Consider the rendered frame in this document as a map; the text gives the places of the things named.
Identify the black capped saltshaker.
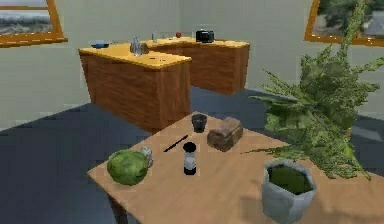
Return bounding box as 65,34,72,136
182,141,198,176

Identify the black cup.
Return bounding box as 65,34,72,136
191,113,208,134

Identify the brown bread loaf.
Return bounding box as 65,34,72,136
206,116,244,153

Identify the wooden counter yellow top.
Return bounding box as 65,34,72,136
78,42,193,135
141,36,251,96

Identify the small grey white shaker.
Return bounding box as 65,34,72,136
139,146,155,168

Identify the black coffee machine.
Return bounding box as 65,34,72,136
195,29,215,44

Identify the green lettuce head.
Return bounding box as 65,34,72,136
106,149,149,187

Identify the clear glass bottle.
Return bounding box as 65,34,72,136
129,35,144,57

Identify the wooden dining table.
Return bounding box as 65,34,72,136
87,111,384,224

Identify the grey plant pot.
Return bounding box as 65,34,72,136
261,159,318,224

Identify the green house plant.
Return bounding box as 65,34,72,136
240,0,384,181

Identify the wooden framed window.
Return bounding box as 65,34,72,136
0,0,69,48
303,0,384,48

